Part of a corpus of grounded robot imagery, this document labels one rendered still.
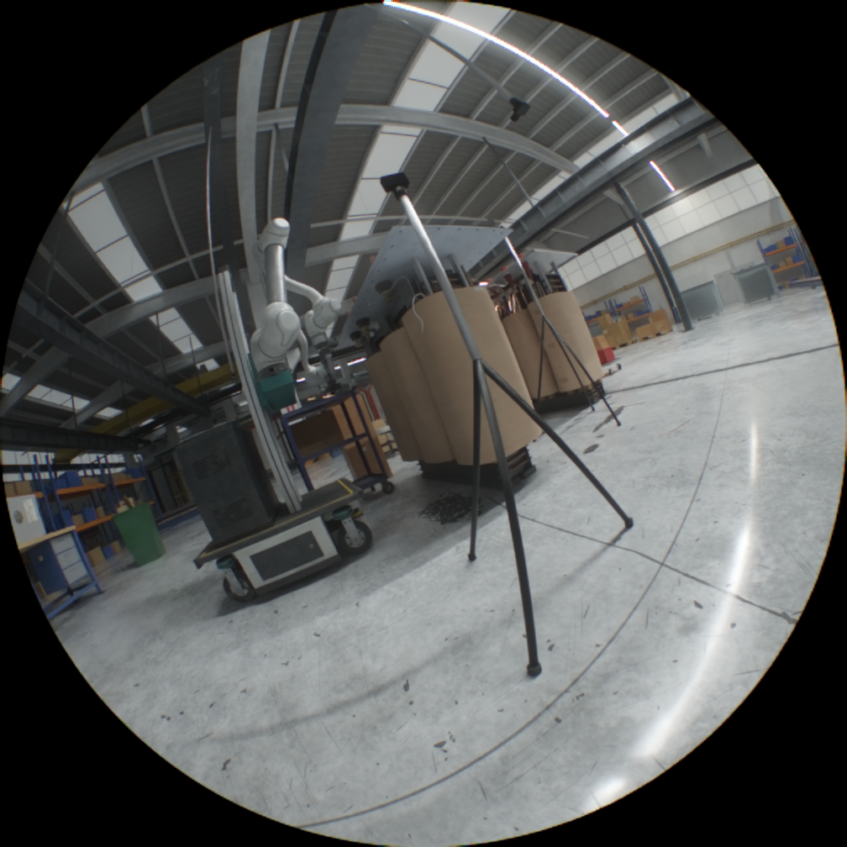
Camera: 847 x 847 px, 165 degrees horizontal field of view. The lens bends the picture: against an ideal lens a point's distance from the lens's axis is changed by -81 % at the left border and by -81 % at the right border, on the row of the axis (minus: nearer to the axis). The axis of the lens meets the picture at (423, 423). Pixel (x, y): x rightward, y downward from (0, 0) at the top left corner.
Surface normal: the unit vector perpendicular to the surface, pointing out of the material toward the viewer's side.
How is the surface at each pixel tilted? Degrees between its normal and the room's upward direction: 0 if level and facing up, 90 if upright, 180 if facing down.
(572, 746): 0
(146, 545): 94
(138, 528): 94
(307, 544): 90
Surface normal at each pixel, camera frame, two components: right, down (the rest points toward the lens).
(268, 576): 0.39, -0.09
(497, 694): -0.36, -0.93
